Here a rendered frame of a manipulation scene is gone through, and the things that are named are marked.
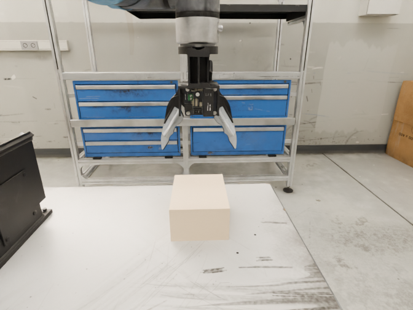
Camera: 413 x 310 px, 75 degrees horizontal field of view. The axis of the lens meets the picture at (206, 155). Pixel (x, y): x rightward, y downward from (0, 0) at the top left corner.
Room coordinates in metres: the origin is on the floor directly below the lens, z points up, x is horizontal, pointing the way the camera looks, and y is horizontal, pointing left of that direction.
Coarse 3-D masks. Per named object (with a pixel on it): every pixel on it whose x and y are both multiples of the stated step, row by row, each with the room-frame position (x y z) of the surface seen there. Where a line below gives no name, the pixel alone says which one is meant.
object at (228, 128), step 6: (222, 108) 0.53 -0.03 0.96; (222, 114) 0.52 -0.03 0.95; (216, 120) 0.52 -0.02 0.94; (222, 120) 0.51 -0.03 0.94; (228, 120) 0.52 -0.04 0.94; (222, 126) 0.53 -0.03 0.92; (228, 126) 0.49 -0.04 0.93; (234, 126) 0.53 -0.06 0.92; (228, 132) 0.53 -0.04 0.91; (234, 132) 0.52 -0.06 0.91; (234, 138) 0.53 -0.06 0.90; (234, 144) 0.53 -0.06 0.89
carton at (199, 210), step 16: (176, 176) 0.60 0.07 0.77; (192, 176) 0.60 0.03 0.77; (208, 176) 0.60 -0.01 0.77; (176, 192) 0.52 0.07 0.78; (192, 192) 0.52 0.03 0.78; (208, 192) 0.52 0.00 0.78; (224, 192) 0.52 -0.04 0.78; (176, 208) 0.46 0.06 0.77; (192, 208) 0.46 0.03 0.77; (208, 208) 0.46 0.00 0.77; (224, 208) 0.46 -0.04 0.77; (176, 224) 0.45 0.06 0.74; (192, 224) 0.45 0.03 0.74; (208, 224) 0.46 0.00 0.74; (224, 224) 0.46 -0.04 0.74; (176, 240) 0.45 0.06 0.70
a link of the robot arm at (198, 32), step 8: (176, 24) 0.50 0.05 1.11; (184, 24) 0.48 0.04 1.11; (192, 24) 0.48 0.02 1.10; (200, 24) 0.48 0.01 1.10; (208, 24) 0.48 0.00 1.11; (216, 24) 0.49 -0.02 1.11; (176, 32) 0.50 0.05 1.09; (184, 32) 0.48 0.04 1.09; (192, 32) 0.48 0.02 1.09; (200, 32) 0.47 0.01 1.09; (208, 32) 0.48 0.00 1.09; (216, 32) 0.49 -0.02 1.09; (176, 40) 0.50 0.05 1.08; (184, 40) 0.48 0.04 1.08; (192, 40) 0.48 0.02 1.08; (200, 40) 0.47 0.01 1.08; (208, 40) 0.48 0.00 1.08; (216, 40) 0.49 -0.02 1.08
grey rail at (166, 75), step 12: (72, 72) 1.93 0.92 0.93; (84, 72) 1.93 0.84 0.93; (96, 72) 1.94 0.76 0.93; (108, 72) 1.94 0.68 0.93; (120, 72) 1.94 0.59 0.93; (132, 72) 1.94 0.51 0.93; (144, 72) 1.94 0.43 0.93; (156, 72) 1.93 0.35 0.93; (168, 72) 1.93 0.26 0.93; (216, 72) 1.95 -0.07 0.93; (228, 72) 1.95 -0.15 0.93; (240, 72) 1.94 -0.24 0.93; (252, 72) 1.94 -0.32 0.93; (264, 72) 1.94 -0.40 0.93; (276, 72) 1.93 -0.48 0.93; (288, 72) 1.94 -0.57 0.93; (300, 72) 1.94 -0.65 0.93
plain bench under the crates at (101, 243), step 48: (48, 192) 0.66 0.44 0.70; (96, 192) 0.66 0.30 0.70; (144, 192) 0.66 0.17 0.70; (240, 192) 0.66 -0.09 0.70; (48, 240) 0.45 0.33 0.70; (96, 240) 0.45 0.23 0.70; (144, 240) 0.45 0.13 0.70; (192, 240) 0.45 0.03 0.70; (240, 240) 0.45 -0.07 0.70; (288, 240) 0.45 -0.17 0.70; (0, 288) 0.33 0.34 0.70; (48, 288) 0.33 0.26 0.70; (96, 288) 0.33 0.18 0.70; (144, 288) 0.33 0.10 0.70; (192, 288) 0.33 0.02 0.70; (240, 288) 0.33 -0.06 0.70; (288, 288) 0.33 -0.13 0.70
